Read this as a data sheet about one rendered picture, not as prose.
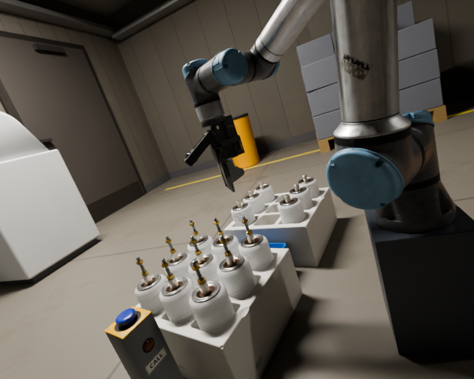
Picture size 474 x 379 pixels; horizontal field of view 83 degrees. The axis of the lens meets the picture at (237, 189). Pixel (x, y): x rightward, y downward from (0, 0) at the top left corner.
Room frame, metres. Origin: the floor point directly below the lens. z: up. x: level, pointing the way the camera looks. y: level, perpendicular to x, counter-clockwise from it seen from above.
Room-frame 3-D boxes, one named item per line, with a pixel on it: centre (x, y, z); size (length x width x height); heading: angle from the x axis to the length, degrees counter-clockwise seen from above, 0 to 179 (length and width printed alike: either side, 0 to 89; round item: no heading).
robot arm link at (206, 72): (0.71, -0.07, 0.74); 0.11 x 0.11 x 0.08; 36
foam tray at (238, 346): (0.75, 0.17, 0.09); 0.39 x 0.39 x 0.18; 52
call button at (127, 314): (0.48, 0.29, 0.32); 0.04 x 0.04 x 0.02
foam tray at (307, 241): (1.17, -0.15, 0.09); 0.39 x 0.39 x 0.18; 54
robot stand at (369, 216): (0.53, -0.35, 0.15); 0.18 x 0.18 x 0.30; 67
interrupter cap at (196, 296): (0.59, 0.15, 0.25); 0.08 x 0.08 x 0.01
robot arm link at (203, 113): (0.78, 0.00, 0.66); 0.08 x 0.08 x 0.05
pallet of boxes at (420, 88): (2.95, -1.64, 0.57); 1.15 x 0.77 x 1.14; 71
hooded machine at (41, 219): (2.13, 1.64, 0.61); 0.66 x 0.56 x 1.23; 157
